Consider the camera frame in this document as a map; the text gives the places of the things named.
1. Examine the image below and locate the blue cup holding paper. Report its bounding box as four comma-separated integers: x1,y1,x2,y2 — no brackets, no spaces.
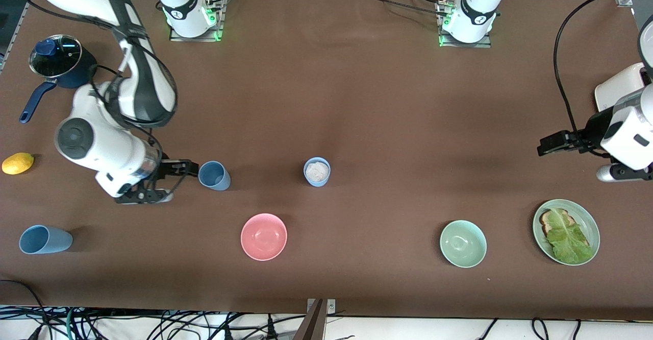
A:
303,157,332,188

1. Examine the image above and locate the white toaster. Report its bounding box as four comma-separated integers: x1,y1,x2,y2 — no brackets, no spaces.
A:
594,62,653,112

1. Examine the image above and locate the toasted bread slice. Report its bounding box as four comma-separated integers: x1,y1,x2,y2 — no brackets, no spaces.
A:
540,209,592,249

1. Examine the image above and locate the pale green plate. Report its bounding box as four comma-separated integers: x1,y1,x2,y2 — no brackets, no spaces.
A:
533,199,600,266

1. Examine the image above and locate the green lettuce leaf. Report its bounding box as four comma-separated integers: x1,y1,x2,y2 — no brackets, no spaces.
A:
546,208,595,264

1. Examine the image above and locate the yellow lemon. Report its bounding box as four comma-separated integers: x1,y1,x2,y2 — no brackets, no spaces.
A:
2,152,35,175

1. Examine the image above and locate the pink bowl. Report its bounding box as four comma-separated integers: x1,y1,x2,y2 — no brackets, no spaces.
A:
240,213,288,261

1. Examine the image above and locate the dark blue saucepan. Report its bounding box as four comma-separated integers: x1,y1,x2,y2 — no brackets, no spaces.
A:
19,35,97,124

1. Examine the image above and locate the pale green bowl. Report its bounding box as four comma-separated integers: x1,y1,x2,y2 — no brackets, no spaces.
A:
440,220,487,269

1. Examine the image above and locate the crumpled white paper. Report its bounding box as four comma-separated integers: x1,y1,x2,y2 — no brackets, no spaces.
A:
306,161,329,184

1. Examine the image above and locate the glass lid blue knob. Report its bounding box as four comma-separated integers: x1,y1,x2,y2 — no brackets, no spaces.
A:
29,35,82,78

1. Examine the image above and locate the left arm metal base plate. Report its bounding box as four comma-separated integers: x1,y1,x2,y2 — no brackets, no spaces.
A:
436,0,493,48

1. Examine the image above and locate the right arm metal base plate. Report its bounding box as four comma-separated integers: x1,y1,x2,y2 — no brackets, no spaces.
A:
169,0,225,42

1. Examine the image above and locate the small metal bracket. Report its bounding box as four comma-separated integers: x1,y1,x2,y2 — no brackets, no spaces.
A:
306,299,336,314

